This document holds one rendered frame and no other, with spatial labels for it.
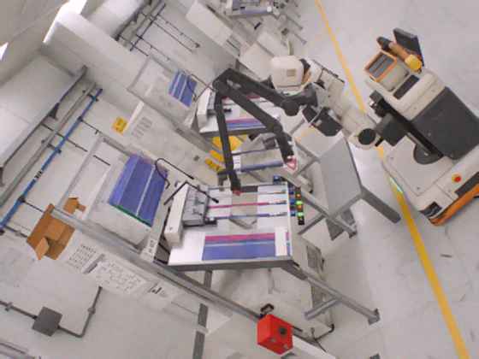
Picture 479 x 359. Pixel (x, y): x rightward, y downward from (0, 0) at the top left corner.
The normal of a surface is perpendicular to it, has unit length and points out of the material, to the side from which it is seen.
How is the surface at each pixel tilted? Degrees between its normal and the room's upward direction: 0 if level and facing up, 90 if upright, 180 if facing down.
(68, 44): 90
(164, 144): 90
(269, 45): 90
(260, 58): 90
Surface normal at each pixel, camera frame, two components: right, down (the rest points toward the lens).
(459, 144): 0.07, 0.48
